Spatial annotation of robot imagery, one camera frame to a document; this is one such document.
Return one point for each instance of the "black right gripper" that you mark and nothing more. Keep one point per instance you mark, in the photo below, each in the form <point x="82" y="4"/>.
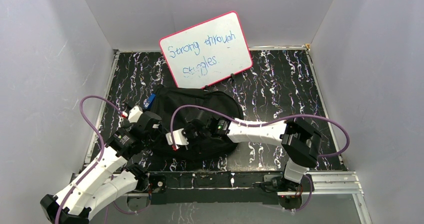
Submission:
<point x="186" y="130"/>

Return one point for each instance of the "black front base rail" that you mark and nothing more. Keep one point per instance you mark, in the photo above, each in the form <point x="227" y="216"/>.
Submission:
<point x="215" y="186"/>

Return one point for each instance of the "pink framed whiteboard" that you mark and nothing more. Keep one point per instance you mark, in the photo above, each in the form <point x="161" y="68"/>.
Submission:
<point x="207" y="53"/>

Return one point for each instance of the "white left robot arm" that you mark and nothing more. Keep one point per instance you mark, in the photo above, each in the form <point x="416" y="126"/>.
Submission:
<point x="96" y="187"/>

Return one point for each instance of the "black student backpack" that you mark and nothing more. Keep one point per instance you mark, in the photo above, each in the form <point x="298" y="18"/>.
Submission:
<point x="178" y="106"/>

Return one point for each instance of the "blue tag on backpack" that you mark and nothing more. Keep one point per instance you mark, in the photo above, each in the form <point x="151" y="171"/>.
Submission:
<point x="148" y="102"/>

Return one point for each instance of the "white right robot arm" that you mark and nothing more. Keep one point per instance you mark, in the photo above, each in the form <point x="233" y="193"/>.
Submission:
<point x="300" y="140"/>

